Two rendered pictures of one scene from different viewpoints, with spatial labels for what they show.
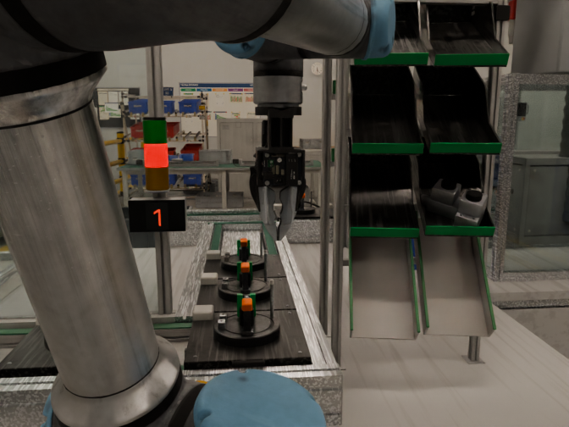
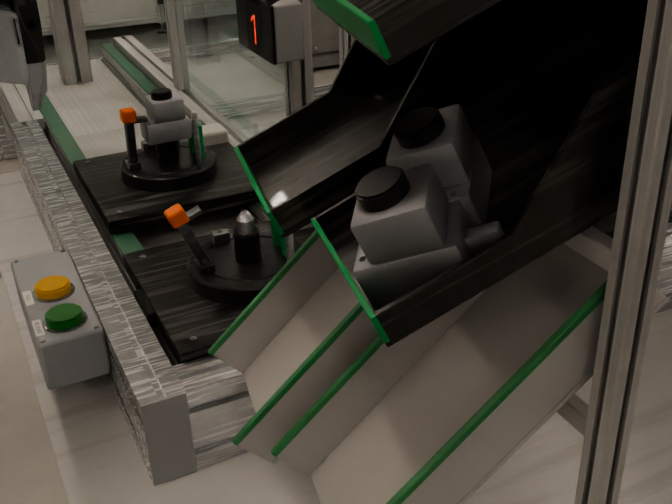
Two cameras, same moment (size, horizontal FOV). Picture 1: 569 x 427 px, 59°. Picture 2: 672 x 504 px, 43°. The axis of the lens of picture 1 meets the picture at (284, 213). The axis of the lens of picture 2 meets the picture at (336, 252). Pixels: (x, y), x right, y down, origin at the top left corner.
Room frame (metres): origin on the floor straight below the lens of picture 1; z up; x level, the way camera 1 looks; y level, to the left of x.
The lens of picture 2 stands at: (0.79, -0.77, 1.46)
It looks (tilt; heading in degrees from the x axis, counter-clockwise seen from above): 28 degrees down; 70
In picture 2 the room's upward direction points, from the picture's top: 2 degrees counter-clockwise
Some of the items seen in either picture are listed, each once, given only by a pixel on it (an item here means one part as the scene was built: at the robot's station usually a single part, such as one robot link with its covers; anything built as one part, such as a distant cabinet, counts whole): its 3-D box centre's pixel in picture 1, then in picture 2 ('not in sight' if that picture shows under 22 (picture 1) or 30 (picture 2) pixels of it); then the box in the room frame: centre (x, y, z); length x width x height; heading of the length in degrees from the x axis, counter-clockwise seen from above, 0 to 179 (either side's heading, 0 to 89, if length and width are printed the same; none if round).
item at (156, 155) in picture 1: (156, 155); not in sight; (1.10, 0.28, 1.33); 0.05 x 0.05 x 0.05
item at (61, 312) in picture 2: not in sight; (64, 319); (0.78, 0.07, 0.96); 0.04 x 0.04 x 0.02
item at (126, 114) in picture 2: not in sight; (135, 134); (0.92, 0.41, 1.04); 0.04 x 0.02 x 0.08; 5
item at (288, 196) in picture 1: (288, 214); (7, 65); (0.78, -0.01, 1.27); 0.06 x 0.03 x 0.09; 5
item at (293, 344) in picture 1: (246, 313); (247, 240); (0.99, 0.08, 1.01); 0.24 x 0.24 x 0.13; 5
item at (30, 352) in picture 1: (81, 342); (171, 178); (0.97, 0.42, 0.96); 0.24 x 0.24 x 0.02; 5
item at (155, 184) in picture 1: (157, 178); not in sight; (1.10, 0.28, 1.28); 0.05 x 0.05 x 0.05
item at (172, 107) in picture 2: not in sight; (170, 113); (0.98, 0.42, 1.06); 0.08 x 0.04 x 0.07; 5
